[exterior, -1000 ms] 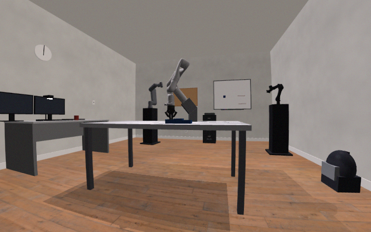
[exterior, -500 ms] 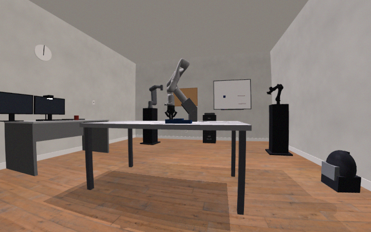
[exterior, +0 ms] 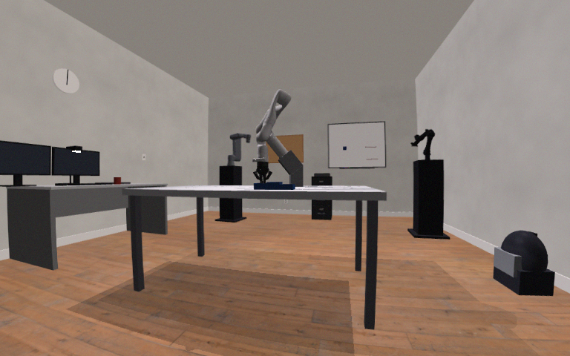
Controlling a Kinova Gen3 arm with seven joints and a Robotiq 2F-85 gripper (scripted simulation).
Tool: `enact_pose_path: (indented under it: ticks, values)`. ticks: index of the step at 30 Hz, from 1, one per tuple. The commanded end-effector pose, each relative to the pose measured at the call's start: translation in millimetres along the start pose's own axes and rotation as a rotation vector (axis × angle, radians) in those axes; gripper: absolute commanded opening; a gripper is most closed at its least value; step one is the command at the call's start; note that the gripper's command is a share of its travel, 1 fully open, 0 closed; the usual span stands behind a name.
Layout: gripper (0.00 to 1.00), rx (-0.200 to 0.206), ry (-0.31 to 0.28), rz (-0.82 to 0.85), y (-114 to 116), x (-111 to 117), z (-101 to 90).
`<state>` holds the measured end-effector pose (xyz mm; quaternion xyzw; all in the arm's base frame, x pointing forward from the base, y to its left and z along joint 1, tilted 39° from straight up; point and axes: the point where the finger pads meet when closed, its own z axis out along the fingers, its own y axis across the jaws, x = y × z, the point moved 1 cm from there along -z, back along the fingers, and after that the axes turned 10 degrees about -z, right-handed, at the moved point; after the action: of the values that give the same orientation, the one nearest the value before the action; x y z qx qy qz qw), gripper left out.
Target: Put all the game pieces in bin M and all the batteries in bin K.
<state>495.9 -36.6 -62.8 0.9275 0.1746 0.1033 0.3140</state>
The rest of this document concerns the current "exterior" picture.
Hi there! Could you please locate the blue rack of bins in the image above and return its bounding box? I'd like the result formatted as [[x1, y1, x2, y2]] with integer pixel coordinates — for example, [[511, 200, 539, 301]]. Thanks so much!
[[254, 182, 295, 190]]

